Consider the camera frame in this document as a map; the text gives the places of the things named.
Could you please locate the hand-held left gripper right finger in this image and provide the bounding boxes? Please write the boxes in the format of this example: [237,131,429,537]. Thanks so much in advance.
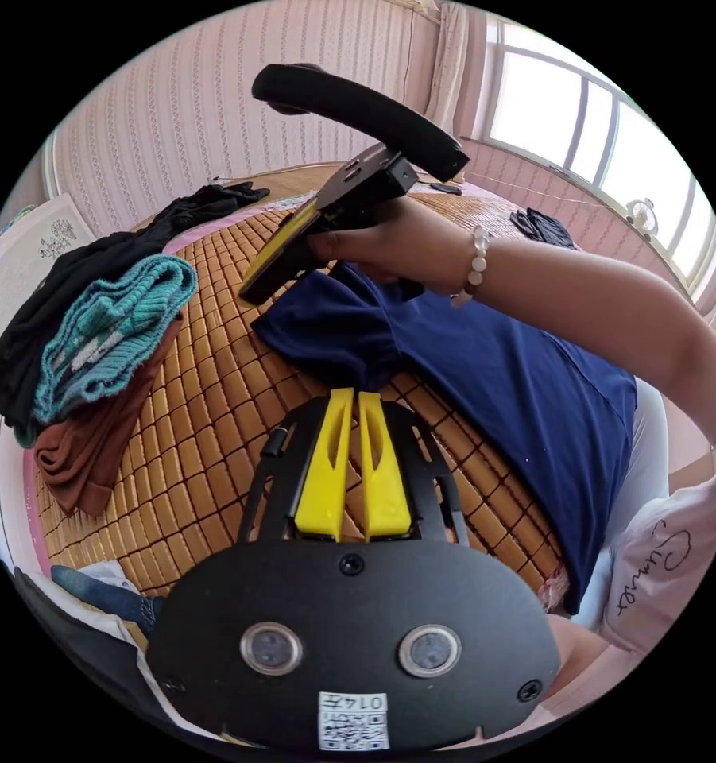
[357,391,411,544]

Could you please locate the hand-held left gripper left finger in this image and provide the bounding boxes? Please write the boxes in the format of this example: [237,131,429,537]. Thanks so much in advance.
[295,387,355,542]

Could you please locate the blue short sleeve shirt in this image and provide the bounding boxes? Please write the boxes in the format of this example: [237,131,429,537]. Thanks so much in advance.
[250,261,640,616]

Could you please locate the person's left forearm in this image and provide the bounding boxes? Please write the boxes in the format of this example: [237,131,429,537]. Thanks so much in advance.
[545,614,624,714]

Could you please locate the person's right forearm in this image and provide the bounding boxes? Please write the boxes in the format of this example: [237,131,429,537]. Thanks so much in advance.
[452,223,716,448]

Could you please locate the person's right hand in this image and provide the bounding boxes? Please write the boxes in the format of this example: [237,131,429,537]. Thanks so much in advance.
[307,198,491,298]

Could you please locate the black garment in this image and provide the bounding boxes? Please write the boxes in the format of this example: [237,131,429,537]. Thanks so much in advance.
[509,207,577,250]
[134,181,271,241]

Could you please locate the curtain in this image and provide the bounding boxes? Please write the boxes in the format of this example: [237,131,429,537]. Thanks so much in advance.
[423,2,475,141]

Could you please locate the bed with woven mat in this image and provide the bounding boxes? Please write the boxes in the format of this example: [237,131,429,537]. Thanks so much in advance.
[23,161,582,600]

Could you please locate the pile of clothes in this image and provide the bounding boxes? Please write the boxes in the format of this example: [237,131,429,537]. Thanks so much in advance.
[0,232,201,518]

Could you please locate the window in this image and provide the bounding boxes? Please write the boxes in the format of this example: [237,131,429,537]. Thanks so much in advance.
[479,23,716,305]

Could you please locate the heap of clothes with jeans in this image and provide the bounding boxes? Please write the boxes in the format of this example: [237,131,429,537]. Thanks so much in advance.
[11,563,169,738]

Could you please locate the person's body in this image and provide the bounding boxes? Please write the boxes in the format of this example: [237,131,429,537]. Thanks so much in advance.
[536,375,716,740]

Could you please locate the small white fan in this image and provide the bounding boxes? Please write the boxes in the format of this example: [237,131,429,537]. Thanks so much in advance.
[625,198,658,241]

